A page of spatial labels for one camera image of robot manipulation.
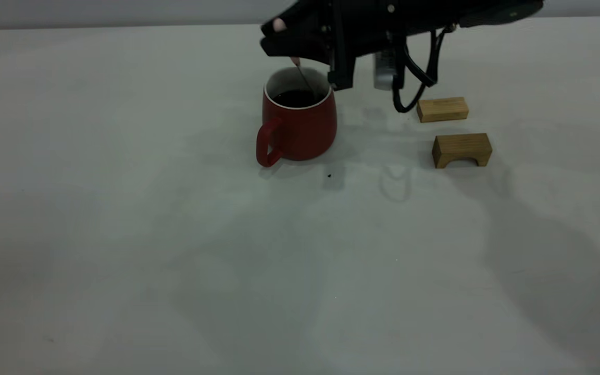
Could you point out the dark coffee liquid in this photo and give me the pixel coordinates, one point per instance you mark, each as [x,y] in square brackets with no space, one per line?
[295,99]

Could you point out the flat wooden block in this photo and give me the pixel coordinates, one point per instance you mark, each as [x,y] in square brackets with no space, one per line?
[441,109]

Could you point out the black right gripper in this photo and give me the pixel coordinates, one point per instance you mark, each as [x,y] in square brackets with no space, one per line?
[373,23]

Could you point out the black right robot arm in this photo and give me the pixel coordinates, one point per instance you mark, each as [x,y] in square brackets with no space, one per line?
[492,11]

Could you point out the arched wooden block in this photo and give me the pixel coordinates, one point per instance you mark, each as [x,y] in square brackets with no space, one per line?
[461,143]

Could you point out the red ceramic mug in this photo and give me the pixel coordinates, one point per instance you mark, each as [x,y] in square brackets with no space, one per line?
[305,130]

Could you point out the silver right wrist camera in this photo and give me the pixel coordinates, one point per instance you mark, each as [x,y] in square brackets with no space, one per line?
[383,70]

